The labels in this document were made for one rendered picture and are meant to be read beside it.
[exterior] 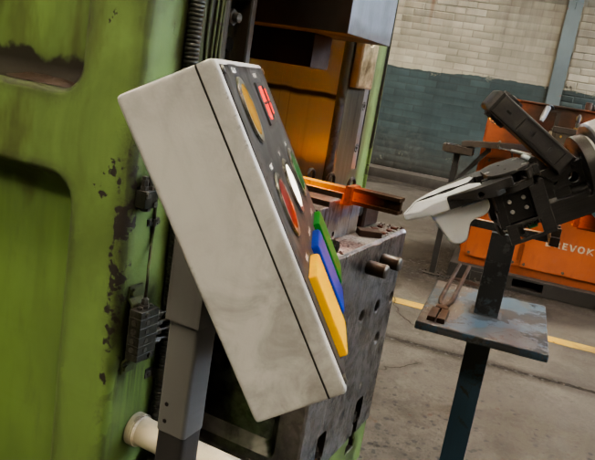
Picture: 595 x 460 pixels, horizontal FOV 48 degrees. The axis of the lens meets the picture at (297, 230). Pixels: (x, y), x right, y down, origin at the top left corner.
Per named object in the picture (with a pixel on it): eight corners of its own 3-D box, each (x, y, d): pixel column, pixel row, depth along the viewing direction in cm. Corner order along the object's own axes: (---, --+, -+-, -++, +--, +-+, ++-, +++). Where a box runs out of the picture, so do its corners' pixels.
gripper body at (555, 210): (506, 248, 74) (615, 211, 73) (483, 176, 73) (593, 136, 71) (490, 233, 82) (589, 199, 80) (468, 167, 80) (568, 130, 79)
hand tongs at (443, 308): (457, 266, 214) (458, 262, 213) (471, 268, 212) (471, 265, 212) (426, 319, 158) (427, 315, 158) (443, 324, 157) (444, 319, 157)
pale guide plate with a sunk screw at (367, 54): (371, 89, 155) (385, 13, 151) (357, 88, 147) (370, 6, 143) (362, 88, 156) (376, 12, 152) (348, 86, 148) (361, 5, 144)
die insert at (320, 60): (327, 70, 127) (332, 37, 126) (309, 67, 121) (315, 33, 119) (197, 49, 140) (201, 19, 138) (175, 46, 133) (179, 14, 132)
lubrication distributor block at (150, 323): (161, 370, 103) (172, 285, 100) (134, 383, 97) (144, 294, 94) (143, 362, 104) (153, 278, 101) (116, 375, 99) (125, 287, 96)
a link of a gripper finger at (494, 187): (453, 213, 73) (532, 184, 72) (448, 199, 73) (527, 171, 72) (445, 204, 78) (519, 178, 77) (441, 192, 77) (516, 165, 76)
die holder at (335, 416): (369, 417, 154) (407, 228, 143) (292, 498, 120) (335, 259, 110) (172, 341, 177) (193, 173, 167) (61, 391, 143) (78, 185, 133)
